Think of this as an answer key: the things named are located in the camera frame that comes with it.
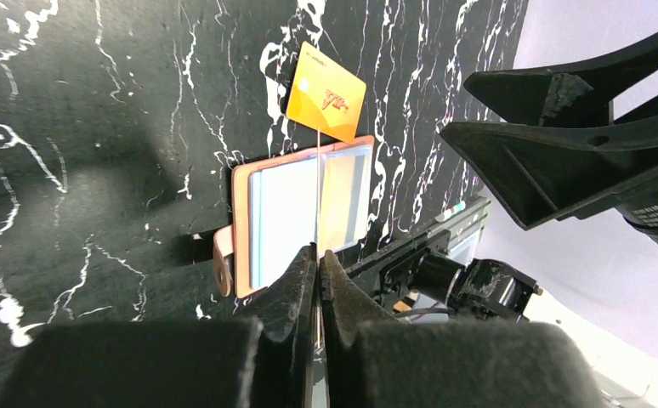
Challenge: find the green white marker pen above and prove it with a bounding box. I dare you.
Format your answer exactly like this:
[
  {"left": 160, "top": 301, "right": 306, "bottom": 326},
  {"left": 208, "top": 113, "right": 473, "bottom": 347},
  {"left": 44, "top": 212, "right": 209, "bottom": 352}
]
[{"left": 434, "top": 201, "right": 467, "bottom": 223}]

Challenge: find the gold credit card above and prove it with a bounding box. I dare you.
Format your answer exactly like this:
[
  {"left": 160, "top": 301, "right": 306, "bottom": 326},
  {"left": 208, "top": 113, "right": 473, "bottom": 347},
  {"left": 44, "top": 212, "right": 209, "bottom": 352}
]
[{"left": 318, "top": 155, "right": 366, "bottom": 254}]

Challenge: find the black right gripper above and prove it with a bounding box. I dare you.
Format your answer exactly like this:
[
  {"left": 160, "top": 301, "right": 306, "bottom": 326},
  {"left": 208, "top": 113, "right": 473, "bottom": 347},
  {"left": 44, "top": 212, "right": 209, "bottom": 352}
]
[{"left": 440, "top": 32, "right": 658, "bottom": 245}]

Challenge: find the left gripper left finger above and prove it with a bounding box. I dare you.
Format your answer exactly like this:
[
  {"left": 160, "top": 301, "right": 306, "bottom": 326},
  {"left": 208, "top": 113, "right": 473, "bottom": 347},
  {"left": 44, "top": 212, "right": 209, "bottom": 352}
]
[{"left": 2, "top": 244, "right": 318, "bottom": 407}]

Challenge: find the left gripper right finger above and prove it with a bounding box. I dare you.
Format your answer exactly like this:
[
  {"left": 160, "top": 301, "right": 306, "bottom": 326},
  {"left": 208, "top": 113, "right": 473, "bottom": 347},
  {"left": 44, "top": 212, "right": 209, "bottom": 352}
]
[{"left": 320, "top": 252, "right": 603, "bottom": 407}]

